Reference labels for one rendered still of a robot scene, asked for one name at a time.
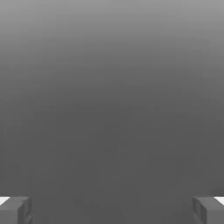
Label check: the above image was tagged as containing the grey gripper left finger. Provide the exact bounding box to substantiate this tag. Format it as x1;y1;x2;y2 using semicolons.
0;196;33;224

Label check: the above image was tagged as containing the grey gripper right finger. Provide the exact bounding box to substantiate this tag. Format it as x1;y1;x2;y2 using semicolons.
192;196;224;224

